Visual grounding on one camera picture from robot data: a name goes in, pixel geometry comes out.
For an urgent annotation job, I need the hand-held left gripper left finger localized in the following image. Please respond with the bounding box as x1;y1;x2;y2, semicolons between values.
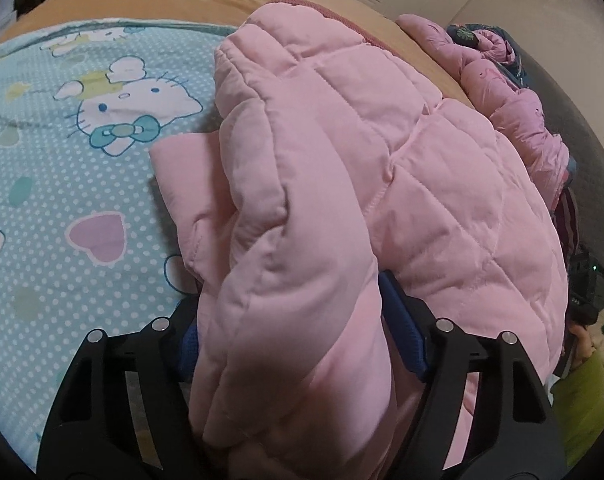
36;297;203;480

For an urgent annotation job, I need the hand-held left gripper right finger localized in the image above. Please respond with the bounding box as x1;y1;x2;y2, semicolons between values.
379;269;568;480

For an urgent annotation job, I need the pink quilted jacket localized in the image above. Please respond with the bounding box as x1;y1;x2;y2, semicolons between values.
149;0;569;480

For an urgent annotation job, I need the dark device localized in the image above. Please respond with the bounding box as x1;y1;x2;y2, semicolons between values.
567;255;603;321

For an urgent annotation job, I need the green cloth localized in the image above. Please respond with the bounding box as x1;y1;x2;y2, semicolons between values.
552;312;604;466

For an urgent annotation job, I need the blue cartoon cat bedsheet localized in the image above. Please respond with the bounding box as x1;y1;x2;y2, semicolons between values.
0;15;243;471

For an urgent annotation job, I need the grey fabric panel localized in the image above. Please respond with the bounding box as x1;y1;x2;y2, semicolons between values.
519;55;604;281

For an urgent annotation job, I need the dark floral cloth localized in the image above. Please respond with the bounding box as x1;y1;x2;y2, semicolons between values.
447;22;528;91

